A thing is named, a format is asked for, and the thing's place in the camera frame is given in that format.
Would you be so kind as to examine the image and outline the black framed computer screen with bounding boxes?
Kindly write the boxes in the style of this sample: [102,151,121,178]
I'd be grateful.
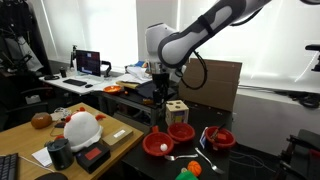
[75,49,102,78]

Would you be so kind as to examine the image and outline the orange bowl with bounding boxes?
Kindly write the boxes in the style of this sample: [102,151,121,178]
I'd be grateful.
[102,85,124,95]

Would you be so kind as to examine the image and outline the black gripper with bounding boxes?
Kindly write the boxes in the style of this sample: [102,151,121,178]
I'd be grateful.
[151,71,171,105]

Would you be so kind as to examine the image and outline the black cylinder speaker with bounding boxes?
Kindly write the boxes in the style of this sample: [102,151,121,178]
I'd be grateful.
[46,137,75,171]

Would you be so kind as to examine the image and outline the clear glass jar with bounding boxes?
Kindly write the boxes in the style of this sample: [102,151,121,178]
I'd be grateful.
[51,107,73,122]

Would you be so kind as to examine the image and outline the black soft case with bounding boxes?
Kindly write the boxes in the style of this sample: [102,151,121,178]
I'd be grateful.
[34,171,69,180]

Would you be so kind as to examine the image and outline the black small tripod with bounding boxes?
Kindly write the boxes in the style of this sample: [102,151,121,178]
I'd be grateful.
[69,44,78,70]

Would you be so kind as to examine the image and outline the white plush chicken toy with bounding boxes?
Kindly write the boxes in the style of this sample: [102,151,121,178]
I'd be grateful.
[54,106,107,153]

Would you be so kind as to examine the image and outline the blue white packet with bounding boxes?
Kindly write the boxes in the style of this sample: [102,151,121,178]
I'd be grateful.
[199,126,209,150]

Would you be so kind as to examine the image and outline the black box with red patch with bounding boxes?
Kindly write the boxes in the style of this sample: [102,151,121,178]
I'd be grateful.
[75,142,112,174]

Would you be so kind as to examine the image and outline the white sheets pile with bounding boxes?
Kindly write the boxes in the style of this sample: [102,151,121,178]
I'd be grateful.
[125,65,153,84]

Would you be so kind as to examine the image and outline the green plastic toy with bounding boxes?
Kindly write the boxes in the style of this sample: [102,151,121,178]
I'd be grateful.
[174,167,199,180]

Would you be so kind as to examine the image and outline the small tan cardboard box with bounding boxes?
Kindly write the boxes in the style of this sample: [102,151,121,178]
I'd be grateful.
[100,125,134,148]

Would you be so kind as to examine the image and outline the black slim keyboard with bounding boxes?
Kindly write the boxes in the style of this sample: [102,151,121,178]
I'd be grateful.
[62,78,88,87]

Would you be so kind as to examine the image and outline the white paper note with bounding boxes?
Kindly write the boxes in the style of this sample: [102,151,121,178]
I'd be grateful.
[31,146,54,168]

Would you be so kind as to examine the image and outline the brown ball shaped object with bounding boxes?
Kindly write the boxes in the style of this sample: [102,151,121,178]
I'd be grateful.
[30,111,53,130]

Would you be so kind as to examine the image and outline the small orange ball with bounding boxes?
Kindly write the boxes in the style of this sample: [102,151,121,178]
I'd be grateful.
[186,160,203,178]

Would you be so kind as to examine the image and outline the white desk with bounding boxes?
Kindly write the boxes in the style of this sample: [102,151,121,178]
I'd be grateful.
[38,68,134,97]

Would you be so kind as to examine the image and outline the white floor cable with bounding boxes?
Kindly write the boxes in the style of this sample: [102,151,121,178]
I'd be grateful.
[229,150,268,170]

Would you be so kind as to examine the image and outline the wooden shape sorter box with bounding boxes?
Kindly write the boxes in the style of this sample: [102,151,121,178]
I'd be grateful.
[165,99,190,127]

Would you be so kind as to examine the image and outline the black cup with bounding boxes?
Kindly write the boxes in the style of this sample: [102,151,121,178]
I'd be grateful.
[59,66,68,79]

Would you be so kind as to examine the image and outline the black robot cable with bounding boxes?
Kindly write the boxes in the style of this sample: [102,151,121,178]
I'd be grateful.
[179,49,209,91]

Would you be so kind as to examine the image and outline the large brown cardboard box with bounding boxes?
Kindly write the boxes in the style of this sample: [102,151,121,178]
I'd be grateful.
[178,58,243,113]

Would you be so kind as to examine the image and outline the wooden desk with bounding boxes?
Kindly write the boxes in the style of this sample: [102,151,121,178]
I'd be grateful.
[0,102,145,180]

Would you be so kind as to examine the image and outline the black office chair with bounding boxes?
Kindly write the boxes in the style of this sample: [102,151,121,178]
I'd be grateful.
[0,76,51,132]

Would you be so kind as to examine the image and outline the red plastic bowl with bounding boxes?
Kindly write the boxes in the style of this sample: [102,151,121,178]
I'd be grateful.
[142,131,175,157]
[167,122,196,144]
[204,125,237,150]

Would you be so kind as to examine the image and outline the black cable bundle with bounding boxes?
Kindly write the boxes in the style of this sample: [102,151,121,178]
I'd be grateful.
[289,90,320,110]

